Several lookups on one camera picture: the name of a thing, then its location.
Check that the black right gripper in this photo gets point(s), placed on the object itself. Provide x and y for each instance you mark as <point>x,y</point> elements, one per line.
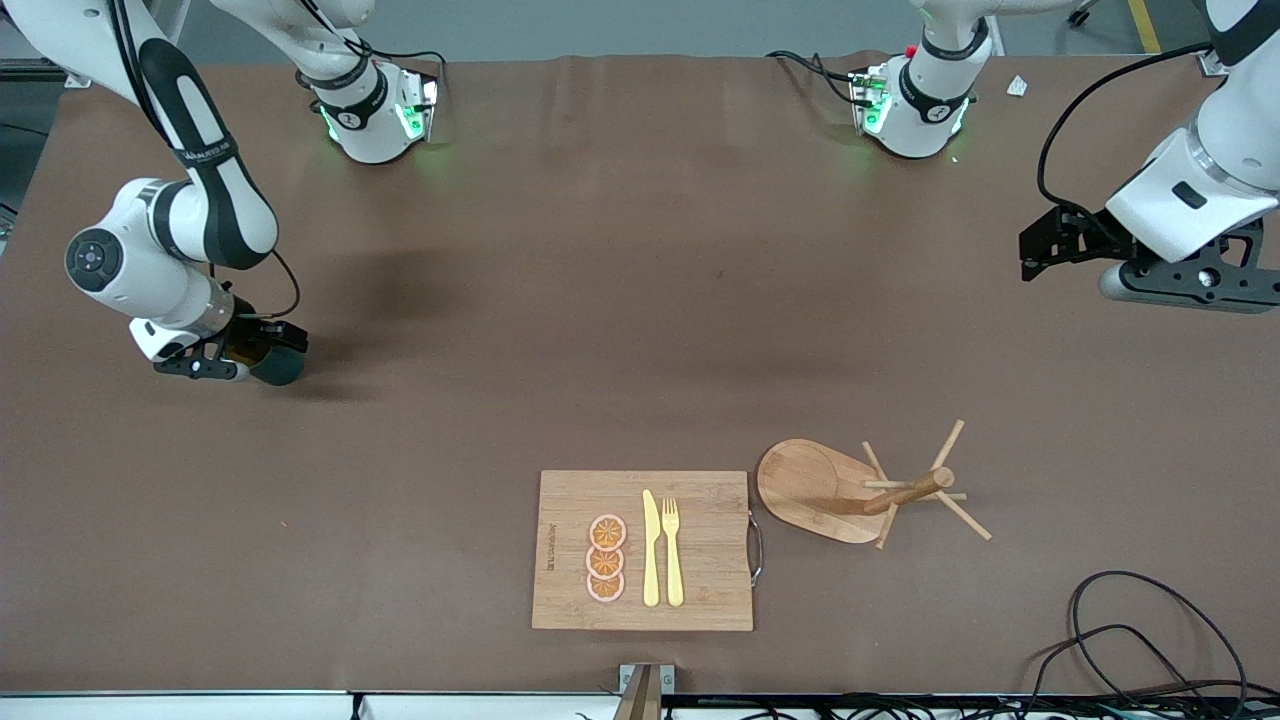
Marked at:
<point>247,339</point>

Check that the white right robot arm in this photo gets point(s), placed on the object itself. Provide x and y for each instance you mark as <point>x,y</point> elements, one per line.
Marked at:
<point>345,100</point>

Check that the yellow plastic knife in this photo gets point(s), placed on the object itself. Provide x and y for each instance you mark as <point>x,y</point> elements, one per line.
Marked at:
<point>651,560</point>

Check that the white paper scrap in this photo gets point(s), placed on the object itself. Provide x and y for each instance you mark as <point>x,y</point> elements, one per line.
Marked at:
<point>1017,86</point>

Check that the wooden mug rack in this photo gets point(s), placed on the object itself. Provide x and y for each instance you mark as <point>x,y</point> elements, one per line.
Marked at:
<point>810,490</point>

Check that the yellow plastic fork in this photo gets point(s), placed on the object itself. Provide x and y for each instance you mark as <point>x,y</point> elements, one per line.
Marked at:
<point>674,570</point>

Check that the aluminium frame profile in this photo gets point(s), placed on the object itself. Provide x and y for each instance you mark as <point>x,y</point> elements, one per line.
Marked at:
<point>1213,65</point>
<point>40,70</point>

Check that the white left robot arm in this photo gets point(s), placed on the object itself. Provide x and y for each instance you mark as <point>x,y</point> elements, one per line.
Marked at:
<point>925,100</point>

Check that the brown table mat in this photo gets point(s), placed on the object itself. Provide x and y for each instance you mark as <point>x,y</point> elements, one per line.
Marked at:
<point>600,300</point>

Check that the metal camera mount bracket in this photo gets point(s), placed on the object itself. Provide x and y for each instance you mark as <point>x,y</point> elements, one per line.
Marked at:
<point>645,690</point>

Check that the teal mug yellow inside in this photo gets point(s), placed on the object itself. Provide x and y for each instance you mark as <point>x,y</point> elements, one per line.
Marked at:
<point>280,370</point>

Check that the black chair caster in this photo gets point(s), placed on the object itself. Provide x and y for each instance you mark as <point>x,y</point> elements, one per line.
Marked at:
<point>1080,14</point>

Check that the white table edge rail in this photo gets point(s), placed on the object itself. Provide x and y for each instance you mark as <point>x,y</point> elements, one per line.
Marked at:
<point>200,708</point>

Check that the orange fruit slice toy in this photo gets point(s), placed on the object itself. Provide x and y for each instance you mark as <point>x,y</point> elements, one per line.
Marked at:
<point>607,532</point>
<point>605,563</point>
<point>605,588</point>

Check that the wooden cutting board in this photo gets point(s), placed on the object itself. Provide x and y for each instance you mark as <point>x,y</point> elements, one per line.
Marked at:
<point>710,560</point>

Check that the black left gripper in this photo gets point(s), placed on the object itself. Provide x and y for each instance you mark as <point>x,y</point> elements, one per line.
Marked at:
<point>1088,236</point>

